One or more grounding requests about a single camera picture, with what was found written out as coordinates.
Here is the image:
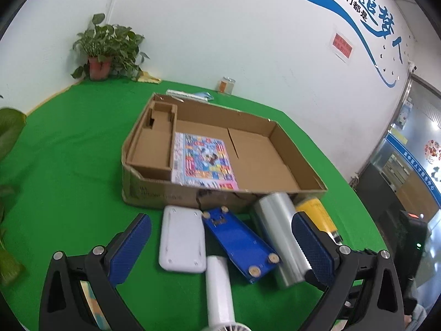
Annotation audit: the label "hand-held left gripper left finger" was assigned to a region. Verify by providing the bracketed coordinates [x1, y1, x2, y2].
[39, 213, 152, 331]

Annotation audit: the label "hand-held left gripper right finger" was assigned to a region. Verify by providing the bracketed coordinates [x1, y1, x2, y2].
[291, 211, 404, 331]

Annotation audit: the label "yellow bottle black cap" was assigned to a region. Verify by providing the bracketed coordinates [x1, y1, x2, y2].
[295, 196, 341, 245]

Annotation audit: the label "silver film roll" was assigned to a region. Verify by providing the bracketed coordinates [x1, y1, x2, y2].
[250, 192, 312, 289]

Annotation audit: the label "white plastic device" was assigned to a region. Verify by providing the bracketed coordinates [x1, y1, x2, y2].
[159, 205, 207, 274]

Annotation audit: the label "blue device wooden feet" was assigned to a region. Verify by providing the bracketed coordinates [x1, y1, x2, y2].
[201, 206, 280, 284]

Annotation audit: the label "cardboard box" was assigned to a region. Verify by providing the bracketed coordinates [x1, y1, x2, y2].
[121, 92, 328, 214]

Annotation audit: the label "green table cloth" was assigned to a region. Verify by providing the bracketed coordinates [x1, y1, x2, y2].
[0, 79, 391, 331]

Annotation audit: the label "black machine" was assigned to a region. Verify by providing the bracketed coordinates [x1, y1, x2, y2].
[396, 210, 429, 297]

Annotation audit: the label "white hand-held fan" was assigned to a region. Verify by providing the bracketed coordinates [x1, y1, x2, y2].
[206, 255, 247, 331]

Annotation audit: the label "colourful printed booklet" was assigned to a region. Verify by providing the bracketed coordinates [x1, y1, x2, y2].
[171, 133, 239, 191]

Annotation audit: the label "glass door with posters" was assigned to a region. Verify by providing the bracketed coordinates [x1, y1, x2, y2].
[351, 76, 441, 221]

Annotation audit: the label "white and blue packet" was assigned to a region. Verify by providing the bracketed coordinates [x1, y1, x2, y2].
[166, 89, 213, 103]

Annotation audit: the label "large leafy plant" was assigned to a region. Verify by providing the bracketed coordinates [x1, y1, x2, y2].
[0, 107, 27, 285]

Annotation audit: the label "small orange label jar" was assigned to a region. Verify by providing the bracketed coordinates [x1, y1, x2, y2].
[217, 77, 235, 94]

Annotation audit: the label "potted green plant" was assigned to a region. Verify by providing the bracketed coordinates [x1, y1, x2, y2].
[71, 13, 150, 81]

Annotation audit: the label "red wall notice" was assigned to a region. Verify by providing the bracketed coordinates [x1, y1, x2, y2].
[331, 32, 355, 63]

